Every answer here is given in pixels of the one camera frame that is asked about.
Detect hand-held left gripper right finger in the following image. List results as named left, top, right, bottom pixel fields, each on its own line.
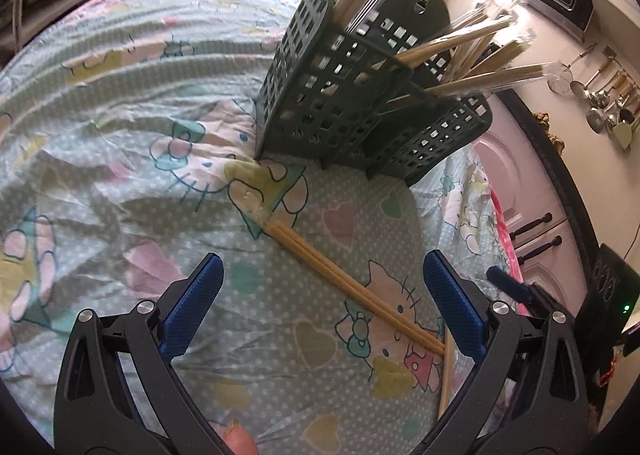
left=415, top=251, right=591, bottom=455

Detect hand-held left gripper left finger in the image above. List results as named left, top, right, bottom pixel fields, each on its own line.
left=52, top=253, right=224, bottom=455

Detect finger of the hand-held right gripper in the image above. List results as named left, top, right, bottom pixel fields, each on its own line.
left=487, top=266, right=576, bottom=320

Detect bare bamboo chopstick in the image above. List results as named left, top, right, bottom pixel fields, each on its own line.
left=436, top=332, right=457, bottom=421

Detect bamboo chopstick pair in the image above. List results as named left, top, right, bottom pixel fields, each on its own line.
left=230, top=187, right=447, bottom=356

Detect dark green plastic utensil basket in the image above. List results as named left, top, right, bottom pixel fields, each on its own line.
left=255, top=0, right=493, bottom=188

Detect hanging metal kitchen utensils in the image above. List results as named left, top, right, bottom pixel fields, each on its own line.
left=547, top=42, right=640, bottom=150

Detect person's left hand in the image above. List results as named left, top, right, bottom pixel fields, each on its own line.
left=224, top=427, right=259, bottom=455

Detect pink towel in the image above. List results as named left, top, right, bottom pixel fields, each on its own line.
left=487, top=185, right=526, bottom=286

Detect cartoon printed blanket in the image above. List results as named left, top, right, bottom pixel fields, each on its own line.
left=0, top=0, right=506, bottom=455

